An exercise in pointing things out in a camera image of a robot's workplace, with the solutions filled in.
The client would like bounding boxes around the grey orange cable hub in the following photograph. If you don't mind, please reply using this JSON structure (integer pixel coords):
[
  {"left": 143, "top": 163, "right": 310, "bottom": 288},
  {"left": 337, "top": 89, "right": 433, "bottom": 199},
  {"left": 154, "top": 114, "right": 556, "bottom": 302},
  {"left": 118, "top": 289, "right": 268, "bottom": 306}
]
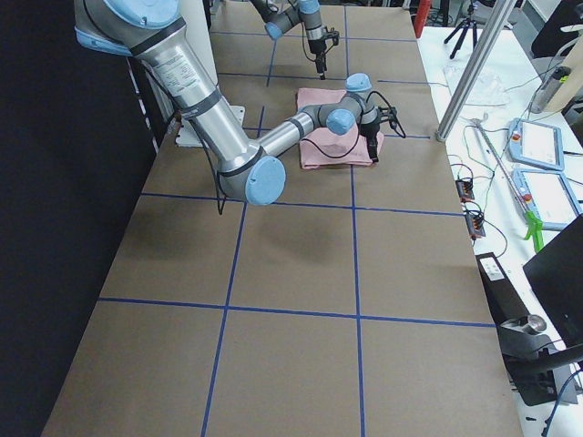
[
  {"left": 463, "top": 201, "right": 486, "bottom": 241},
  {"left": 451, "top": 163, "right": 475, "bottom": 203}
]

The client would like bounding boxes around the aluminium frame post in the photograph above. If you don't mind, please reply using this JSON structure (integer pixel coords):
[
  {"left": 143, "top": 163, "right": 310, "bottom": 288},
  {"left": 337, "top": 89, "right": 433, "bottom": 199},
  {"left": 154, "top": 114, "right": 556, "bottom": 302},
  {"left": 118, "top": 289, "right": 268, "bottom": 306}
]
[{"left": 435, "top": 0, "right": 516, "bottom": 142}]

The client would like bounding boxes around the black box with white label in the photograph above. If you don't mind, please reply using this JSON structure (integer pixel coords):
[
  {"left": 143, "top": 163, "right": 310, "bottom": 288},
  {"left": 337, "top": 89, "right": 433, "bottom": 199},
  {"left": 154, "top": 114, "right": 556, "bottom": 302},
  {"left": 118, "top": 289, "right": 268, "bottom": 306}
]
[{"left": 476, "top": 252, "right": 569, "bottom": 406}]

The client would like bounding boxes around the light blue teach pendant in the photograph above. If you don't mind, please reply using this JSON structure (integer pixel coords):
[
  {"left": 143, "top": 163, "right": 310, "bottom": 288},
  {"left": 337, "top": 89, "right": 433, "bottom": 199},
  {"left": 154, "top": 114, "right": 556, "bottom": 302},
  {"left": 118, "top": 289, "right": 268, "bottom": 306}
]
[
  {"left": 511, "top": 168, "right": 582, "bottom": 231},
  {"left": 508, "top": 118, "right": 565, "bottom": 171}
]

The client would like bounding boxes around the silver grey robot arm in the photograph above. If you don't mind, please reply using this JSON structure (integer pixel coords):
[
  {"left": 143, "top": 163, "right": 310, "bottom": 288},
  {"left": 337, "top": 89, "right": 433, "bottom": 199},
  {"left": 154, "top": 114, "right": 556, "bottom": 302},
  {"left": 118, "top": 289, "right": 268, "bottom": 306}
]
[
  {"left": 74, "top": 1, "right": 404, "bottom": 206},
  {"left": 251, "top": 0, "right": 340, "bottom": 80}
]

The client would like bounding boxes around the black monitor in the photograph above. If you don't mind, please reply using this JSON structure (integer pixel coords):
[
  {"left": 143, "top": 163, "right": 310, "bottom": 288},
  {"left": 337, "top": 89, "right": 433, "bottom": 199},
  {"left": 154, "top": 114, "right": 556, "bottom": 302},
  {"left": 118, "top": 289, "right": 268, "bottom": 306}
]
[{"left": 523, "top": 217, "right": 583, "bottom": 346}]

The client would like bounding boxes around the metal reacher grabber tool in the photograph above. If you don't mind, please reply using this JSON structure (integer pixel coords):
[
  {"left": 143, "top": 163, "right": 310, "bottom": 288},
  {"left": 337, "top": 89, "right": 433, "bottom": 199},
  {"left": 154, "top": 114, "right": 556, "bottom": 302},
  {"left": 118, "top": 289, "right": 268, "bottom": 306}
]
[{"left": 470, "top": 118, "right": 544, "bottom": 253}]

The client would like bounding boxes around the black camera tripod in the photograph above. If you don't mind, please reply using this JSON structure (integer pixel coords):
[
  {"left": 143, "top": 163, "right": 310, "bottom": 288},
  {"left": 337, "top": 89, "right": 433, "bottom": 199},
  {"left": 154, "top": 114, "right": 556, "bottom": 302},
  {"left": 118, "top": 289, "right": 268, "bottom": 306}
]
[{"left": 444, "top": 1, "right": 478, "bottom": 59}]

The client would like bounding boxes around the paper sheet in plastic sleeve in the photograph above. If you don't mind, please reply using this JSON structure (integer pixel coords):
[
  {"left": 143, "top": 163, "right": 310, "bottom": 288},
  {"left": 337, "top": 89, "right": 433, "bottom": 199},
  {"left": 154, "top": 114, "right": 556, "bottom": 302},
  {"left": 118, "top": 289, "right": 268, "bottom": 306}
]
[{"left": 443, "top": 65, "right": 510, "bottom": 107}]

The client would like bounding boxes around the pink Snoopy t-shirt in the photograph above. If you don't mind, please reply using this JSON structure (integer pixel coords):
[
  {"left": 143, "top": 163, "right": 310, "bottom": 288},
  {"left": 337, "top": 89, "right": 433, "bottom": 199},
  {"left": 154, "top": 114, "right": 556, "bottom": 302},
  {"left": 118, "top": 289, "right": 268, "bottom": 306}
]
[{"left": 297, "top": 87, "right": 373, "bottom": 169}]

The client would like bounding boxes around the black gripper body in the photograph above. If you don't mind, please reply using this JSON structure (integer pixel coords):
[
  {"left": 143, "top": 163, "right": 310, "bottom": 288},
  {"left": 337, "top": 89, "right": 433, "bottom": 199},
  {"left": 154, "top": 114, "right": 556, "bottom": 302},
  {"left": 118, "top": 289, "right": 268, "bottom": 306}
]
[
  {"left": 306, "top": 27, "right": 340, "bottom": 64},
  {"left": 360, "top": 105, "right": 405, "bottom": 146}
]

